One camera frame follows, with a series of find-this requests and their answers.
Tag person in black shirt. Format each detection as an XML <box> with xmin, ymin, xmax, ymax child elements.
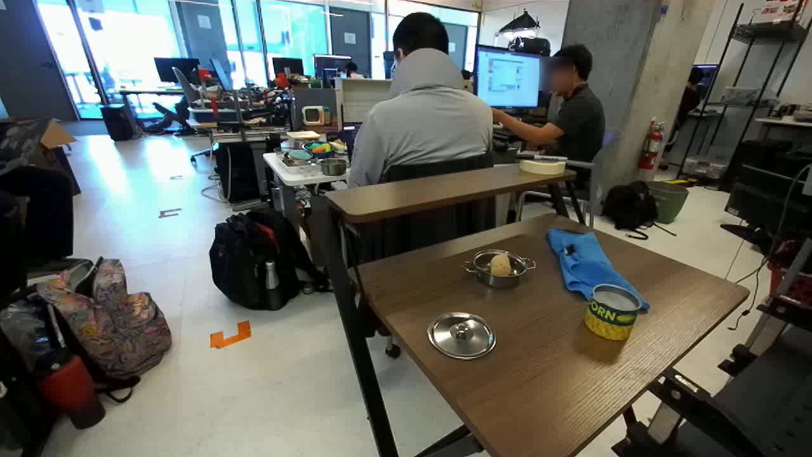
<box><xmin>491</xmin><ymin>44</ymin><xmax>607</xmax><ymax>162</ymax></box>

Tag red fire extinguisher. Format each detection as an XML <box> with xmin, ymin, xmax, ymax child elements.
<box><xmin>637</xmin><ymin>119</ymin><xmax>665</xmax><ymax>171</ymax></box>

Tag blue cloth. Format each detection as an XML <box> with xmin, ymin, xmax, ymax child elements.
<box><xmin>546</xmin><ymin>228</ymin><xmax>650</xmax><ymax>313</ymax></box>

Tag black bag by pillar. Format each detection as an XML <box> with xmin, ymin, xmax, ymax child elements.
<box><xmin>600</xmin><ymin>181</ymin><xmax>657</xmax><ymax>232</ymax></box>

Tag patterned floral bag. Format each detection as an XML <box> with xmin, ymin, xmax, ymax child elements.
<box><xmin>36</xmin><ymin>259</ymin><xmax>173</xmax><ymax>381</ymax></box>

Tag computer monitor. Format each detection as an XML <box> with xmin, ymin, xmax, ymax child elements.
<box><xmin>475</xmin><ymin>46</ymin><xmax>542</xmax><ymax>110</ymax></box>

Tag red water bottle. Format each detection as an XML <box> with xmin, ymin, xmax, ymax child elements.
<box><xmin>38</xmin><ymin>350</ymin><xmax>103</xmax><ymax>429</ymax></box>

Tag white roll on table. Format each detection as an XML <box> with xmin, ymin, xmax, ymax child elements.
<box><xmin>516</xmin><ymin>159</ymin><xmax>566</xmax><ymax>179</ymax></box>

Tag silver pot lid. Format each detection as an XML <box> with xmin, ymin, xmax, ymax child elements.
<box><xmin>426</xmin><ymin>313</ymin><xmax>497</xmax><ymax>362</ymax></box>

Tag black backpack on floor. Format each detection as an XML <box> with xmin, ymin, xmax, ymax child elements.
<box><xmin>207</xmin><ymin>206</ymin><xmax>327</xmax><ymax>310</ymax></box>

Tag person in grey hoodie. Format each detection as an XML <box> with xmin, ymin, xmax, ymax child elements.
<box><xmin>346</xmin><ymin>13</ymin><xmax>491</xmax><ymax>187</ymax></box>

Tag orange floor tape marker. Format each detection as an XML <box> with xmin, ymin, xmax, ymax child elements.
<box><xmin>207</xmin><ymin>320</ymin><xmax>251</xmax><ymax>350</ymax></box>

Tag yellow green tin can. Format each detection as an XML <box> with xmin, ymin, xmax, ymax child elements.
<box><xmin>584</xmin><ymin>286</ymin><xmax>641</xmax><ymax>344</ymax></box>

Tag small silver metal pot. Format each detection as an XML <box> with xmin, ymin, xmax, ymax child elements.
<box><xmin>463</xmin><ymin>250</ymin><xmax>534</xmax><ymax>289</ymax></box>

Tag white side table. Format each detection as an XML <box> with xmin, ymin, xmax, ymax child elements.
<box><xmin>263</xmin><ymin>154</ymin><xmax>341</xmax><ymax>188</ymax></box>

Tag black metal shelf rack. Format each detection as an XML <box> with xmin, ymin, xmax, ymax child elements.
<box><xmin>674</xmin><ymin>0</ymin><xmax>812</xmax><ymax>183</ymax></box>

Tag green basket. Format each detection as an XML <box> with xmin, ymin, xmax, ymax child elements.
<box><xmin>650</xmin><ymin>183</ymin><xmax>686</xmax><ymax>225</ymax></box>

